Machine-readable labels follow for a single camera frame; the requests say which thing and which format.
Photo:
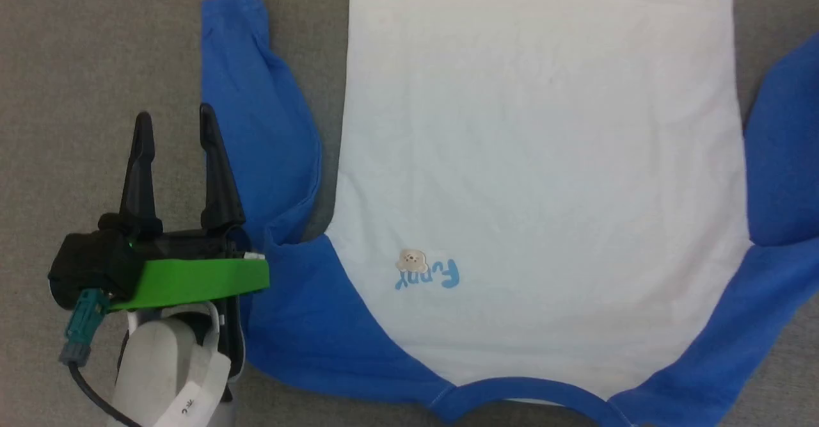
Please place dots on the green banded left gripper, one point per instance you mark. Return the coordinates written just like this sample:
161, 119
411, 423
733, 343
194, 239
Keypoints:
192, 280

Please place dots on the blue and white long-sleeve shirt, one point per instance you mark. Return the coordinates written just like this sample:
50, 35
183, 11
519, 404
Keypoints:
544, 158

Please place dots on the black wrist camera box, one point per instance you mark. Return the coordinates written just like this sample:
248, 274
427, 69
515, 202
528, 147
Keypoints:
89, 267

